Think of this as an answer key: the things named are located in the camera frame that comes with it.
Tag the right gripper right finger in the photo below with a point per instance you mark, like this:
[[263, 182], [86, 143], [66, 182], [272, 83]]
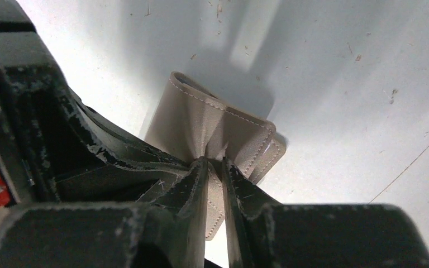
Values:
[[262, 232]]

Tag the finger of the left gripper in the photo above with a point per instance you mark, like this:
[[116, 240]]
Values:
[[110, 183], [117, 147]]

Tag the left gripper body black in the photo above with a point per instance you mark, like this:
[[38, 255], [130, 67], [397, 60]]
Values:
[[50, 133]]

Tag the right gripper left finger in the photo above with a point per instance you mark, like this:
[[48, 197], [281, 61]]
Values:
[[168, 231]]

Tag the beige card holder wallet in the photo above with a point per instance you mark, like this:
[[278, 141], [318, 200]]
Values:
[[191, 122]]

